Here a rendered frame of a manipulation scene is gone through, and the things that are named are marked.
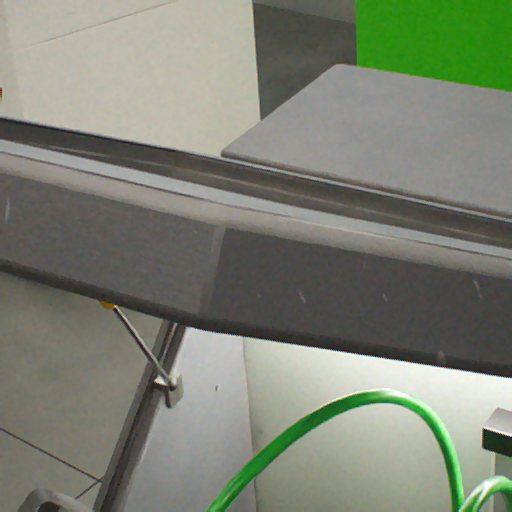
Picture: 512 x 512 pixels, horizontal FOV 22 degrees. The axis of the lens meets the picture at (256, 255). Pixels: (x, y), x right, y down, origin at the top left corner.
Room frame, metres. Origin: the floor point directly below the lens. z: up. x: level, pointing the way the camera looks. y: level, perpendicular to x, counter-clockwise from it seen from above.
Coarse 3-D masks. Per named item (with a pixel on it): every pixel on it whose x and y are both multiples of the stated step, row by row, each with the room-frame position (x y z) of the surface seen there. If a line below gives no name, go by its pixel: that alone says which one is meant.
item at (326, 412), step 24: (336, 408) 0.94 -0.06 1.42; (408, 408) 0.99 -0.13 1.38; (288, 432) 0.92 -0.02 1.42; (432, 432) 1.02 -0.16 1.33; (264, 456) 0.90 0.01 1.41; (456, 456) 1.03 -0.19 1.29; (240, 480) 0.89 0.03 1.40; (456, 480) 1.02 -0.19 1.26; (216, 504) 0.87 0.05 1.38; (456, 504) 1.03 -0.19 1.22
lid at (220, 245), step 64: (0, 128) 0.97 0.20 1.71; (64, 128) 1.07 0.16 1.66; (0, 192) 0.37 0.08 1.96; (64, 192) 0.36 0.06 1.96; (128, 192) 0.35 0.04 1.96; (192, 192) 0.36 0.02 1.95; (256, 192) 0.93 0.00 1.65; (320, 192) 1.06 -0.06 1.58; (384, 192) 1.20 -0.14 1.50; (0, 256) 0.36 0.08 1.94; (64, 256) 0.35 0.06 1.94; (128, 256) 0.33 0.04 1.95; (192, 256) 0.32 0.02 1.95; (256, 256) 0.32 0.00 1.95; (320, 256) 0.33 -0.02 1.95; (384, 256) 0.33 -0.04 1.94; (448, 256) 0.34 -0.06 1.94; (192, 320) 0.32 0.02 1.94; (256, 320) 0.32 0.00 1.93; (320, 320) 0.32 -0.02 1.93; (384, 320) 0.33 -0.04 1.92; (448, 320) 0.33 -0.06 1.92
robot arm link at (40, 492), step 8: (40, 488) 0.88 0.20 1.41; (32, 496) 0.87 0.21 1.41; (40, 496) 0.86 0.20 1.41; (48, 496) 0.86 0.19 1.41; (56, 496) 0.87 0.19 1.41; (64, 496) 0.89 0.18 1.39; (24, 504) 0.87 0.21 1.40; (32, 504) 0.86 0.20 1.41; (40, 504) 0.85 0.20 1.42; (48, 504) 0.85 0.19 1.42; (56, 504) 0.85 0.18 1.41; (64, 504) 0.86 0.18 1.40; (72, 504) 0.87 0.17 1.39; (80, 504) 0.89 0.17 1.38
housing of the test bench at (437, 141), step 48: (336, 96) 1.45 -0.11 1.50; (384, 96) 1.44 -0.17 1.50; (432, 96) 1.43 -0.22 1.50; (480, 96) 1.42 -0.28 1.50; (240, 144) 1.34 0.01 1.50; (288, 144) 1.33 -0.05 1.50; (336, 144) 1.32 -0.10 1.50; (384, 144) 1.31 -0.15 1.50; (432, 144) 1.30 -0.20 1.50; (480, 144) 1.30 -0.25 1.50; (432, 192) 1.19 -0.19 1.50; (480, 192) 1.19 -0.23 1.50
